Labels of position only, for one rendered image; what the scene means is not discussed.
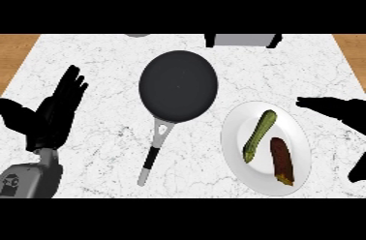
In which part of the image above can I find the dark brown sweet potato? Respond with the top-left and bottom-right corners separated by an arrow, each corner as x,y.
269,136 -> 297,187

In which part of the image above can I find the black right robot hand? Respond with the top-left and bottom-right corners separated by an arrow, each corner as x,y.
296,96 -> 366,184

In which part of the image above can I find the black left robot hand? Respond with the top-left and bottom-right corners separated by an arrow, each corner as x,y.
0,64 -> 90,153

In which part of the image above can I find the green zucchini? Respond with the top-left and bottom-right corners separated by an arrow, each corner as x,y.
242,109 -> 279,165

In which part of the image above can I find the black frying pan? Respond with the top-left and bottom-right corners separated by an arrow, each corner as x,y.
136,49 -> 220,188

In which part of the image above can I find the white plate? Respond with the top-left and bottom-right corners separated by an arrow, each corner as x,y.
219,100 -> 313,197

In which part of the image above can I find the grey appliance with black legs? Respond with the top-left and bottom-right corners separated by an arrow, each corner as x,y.
206,34 -> 284,49

